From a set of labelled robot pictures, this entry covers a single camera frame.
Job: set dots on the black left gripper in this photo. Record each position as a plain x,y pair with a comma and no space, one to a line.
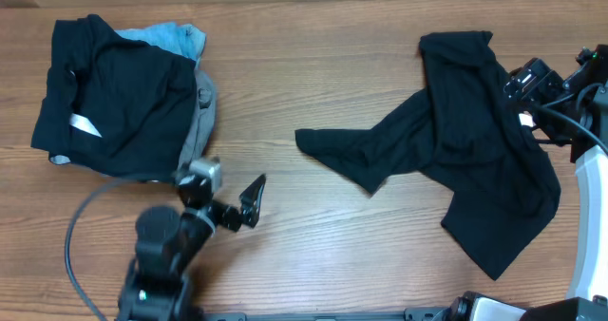
245,209

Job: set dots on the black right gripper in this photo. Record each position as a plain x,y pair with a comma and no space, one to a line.
524,85

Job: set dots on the black t-shirt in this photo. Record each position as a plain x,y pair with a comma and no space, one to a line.
460,131

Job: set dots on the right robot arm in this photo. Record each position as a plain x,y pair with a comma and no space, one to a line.
569,110

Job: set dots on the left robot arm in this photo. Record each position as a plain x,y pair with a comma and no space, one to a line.
157,286

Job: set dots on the folded grey garment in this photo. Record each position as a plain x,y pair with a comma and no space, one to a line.
199,126

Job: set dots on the folded black shirt on pile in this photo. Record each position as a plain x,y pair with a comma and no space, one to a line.
120,107

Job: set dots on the folded light blue garment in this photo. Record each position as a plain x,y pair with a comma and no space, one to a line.
185,40

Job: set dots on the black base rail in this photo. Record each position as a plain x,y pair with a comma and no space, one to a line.
408,314

